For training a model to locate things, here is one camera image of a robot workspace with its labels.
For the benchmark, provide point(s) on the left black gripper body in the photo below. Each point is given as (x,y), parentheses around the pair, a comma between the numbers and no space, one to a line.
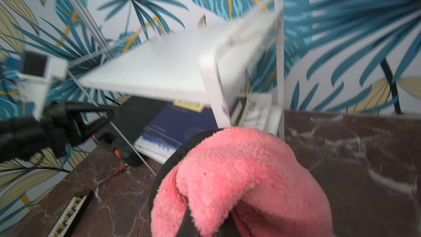
(23,137)

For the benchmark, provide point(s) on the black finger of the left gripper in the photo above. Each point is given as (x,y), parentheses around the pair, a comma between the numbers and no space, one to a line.
(85,119)

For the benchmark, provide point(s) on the pink cloth with black trim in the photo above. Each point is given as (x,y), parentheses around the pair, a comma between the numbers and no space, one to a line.
(237,182)

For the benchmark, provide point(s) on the white two-tier bookshelf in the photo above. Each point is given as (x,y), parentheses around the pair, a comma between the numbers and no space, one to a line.
(209,66)

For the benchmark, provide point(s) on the black plastic tool case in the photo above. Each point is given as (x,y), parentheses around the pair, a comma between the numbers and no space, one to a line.
(131,119)

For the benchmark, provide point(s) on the dark blue book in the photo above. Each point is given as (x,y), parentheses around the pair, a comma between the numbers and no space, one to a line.
(172,128)

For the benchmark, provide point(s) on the black card with yellow pattern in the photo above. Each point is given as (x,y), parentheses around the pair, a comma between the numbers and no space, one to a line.
(72,214)

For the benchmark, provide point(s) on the white green booklet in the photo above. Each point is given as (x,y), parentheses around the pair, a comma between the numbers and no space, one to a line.
(251,111)

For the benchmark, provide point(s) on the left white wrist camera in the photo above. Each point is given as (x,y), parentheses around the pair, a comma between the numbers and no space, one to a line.
(36,77)

